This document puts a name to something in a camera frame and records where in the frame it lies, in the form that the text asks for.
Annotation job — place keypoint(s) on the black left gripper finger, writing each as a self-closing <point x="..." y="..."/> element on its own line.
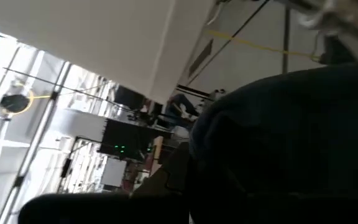
<point x="104" y="208"/>

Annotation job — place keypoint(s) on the blue denim cap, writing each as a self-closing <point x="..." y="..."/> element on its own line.
<point x="291" y="130"/>

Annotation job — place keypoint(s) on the white board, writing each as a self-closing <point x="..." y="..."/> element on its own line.
<point x="113" y="172"/>

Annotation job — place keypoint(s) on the black computer monitor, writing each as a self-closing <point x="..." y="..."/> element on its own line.
<point x="129" y="97"/>

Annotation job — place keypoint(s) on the person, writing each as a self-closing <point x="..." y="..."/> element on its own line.
<point x="179" y="107"/>

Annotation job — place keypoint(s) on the dark wall vent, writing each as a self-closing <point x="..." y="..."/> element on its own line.
<point x="201" y="57"/>

